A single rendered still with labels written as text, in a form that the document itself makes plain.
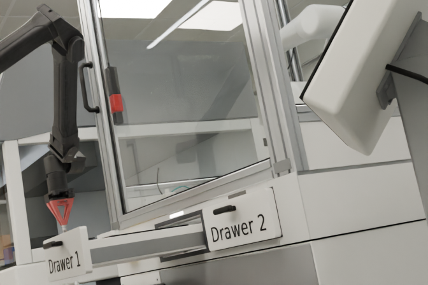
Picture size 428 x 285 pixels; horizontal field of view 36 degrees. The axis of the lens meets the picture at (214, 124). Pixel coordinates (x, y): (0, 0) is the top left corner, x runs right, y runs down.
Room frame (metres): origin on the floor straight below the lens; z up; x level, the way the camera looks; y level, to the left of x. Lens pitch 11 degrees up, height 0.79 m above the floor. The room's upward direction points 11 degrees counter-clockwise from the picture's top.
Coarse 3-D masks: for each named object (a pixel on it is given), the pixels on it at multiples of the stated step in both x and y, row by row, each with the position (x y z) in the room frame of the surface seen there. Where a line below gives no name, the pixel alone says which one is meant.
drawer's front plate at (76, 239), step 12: (84, 228) 1.56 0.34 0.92; (48, 240) 1.76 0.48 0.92; (60, 240) 1.68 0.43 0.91; (72, 240) 1.61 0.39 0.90; (84, 240) 1.56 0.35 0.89; (48, 252) 1.77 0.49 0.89; (60, 252) 1.69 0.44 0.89; (72, 252) 1.62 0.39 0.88; (84, 252) 1.56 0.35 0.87; (48, 264) 1.78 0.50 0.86; (60, 264) 1.70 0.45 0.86; (72, 264) 1.63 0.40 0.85; (84, 264) 1.56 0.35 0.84; (48, 276) 1.79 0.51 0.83; (60, 276) 1.71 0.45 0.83; (72, 276) 1.64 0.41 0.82
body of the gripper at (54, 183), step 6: (48, 174) 1.91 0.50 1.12; (54, 174) 1.90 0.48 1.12; (60, 174) 1.91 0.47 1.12; (48, 180) 1.91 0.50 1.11; (54, 180) 1.90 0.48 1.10; (60, 180) 1.91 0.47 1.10; (66, 180) 1.93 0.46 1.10; (48, 186) 1.91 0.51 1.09; (54, 186) 1.90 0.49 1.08; (60, 186) 1.91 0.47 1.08; (66, 186) 1.92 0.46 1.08; (48, 192) 1.92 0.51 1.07; (54, 192) 1.88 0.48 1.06; (60, 192) 1.91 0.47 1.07; (72, 192) 1.90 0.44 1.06
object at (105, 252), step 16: (96, 240) 1.60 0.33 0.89; (112, 240) 1.62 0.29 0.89; (128, 240) 1.64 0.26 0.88; (144, 240) 1.66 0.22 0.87; (160, 240) 1.69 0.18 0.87; (176, 240) 1.71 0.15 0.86; (192, 240) 1.74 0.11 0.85; (96, 256) 1.59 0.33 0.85; (112, 256) 1.61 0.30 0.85; (128, 256) 1.64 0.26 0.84; (144, 256) 1.66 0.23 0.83; (160, 256) 1.95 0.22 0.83
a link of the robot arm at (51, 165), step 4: (48, 156) 1.90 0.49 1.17; (52, 156) 1.90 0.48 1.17; (56, 156) 1.91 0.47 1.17; (44, 160) 1.91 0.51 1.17; (48, 160) 1.90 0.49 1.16; (52, 160) 1.90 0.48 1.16; (56, 160) 1.91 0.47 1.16; (60, 160) 1.91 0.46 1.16; (48, 164) 1.90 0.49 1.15; (52, 164) 1.90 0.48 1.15; (56, 164) 1.91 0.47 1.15; (60, 164) 1.91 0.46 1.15; (64, 164) 1.96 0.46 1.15; (68, 164) 1.95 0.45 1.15; (48, 168) 1.91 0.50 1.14; (52, 168) 1.90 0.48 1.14; (56, 168) 1.91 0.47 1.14; (60, 168) 1.91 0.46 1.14; (64, 168) 1.93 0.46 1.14; (48, 172) 1.91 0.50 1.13; (52, 172) 1.91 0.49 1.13
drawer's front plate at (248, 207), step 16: (256, 192) 1.50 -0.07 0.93; (272, 192) 1.48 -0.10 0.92; (208, 208) 1.68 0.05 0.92; (240, 208) 1.56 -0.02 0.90; (256, 208) 1.51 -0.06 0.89; (272, 208) 1.47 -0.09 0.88; (208, 224) 1.69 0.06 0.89; (224, 224) 1.63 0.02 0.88; (240, 224) 1.57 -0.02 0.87; (256, 224) 1.52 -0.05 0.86; (272, 224) 1.47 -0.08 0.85; (208, 240) 1.71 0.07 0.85; (224, 240) 1.64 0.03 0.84; (240, 240) 1.59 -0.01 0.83; (256, 240) 1.53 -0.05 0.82
